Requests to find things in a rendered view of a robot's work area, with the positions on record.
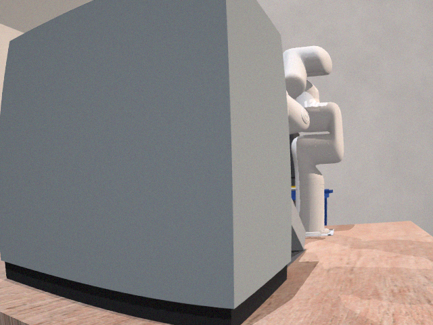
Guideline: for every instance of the grey cabinet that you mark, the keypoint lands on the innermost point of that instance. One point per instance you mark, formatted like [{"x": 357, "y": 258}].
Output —
[{"x": 145, "y": 160}]

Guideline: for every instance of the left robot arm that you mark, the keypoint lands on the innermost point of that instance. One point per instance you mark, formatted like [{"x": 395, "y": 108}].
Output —
[{"x": 306, "y": 114}]

